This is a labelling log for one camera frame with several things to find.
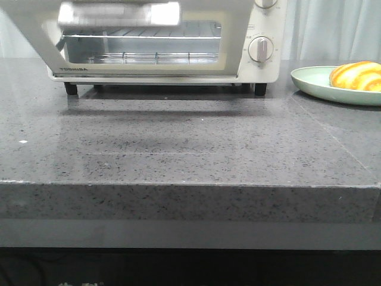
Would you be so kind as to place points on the glass oven door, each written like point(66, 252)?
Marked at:
point(39, 22)

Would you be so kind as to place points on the golden croissant bread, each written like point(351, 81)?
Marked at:
point(362, 76)

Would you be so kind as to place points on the white Toshiba toaster oven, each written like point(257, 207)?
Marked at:
point(251, 75)

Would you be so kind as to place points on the lower beige timer knob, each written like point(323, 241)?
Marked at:
point(260, 49)

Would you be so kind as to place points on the light green plate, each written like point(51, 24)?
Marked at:
point(314, 81)

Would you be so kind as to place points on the upper beige temperature knob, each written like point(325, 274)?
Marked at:
point(265, 4)

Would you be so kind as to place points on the metal wire oven rack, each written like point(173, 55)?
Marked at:
point(193, 42)

